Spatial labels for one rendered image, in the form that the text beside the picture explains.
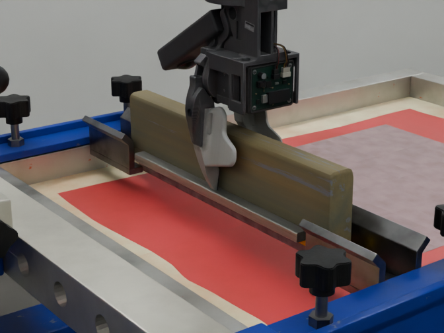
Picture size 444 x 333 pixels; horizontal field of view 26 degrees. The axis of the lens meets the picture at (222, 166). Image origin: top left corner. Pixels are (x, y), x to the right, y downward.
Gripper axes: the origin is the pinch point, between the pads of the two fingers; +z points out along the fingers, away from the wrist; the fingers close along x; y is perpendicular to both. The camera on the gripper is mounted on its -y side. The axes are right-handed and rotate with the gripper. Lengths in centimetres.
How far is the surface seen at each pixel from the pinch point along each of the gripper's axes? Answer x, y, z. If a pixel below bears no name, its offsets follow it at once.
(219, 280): -8.0, 9.4, 6.8
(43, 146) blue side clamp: -9.2, -25.4, 2.1
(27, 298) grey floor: 51, -170, 102
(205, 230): -2.0, -1.3, 6.8
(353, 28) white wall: 213, -200, 44
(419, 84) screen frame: 56, -23, 4
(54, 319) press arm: -21.7, 0.9, 10.3
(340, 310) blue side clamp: -8.7, 27.0, 2.2
